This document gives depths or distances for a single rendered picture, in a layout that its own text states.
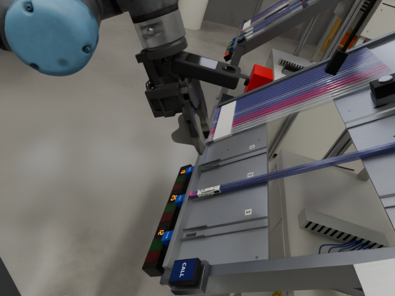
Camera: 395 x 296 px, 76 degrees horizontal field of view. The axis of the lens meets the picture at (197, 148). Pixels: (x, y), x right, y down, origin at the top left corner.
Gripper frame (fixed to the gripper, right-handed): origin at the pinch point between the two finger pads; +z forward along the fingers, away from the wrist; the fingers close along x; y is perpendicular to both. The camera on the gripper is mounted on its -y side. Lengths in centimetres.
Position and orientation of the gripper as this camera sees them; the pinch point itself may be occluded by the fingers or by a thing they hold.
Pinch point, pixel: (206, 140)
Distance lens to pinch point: 52.3
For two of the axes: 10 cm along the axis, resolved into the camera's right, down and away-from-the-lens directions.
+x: -2.0, 6.0, -7.8
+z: 2.6, 8.0, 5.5
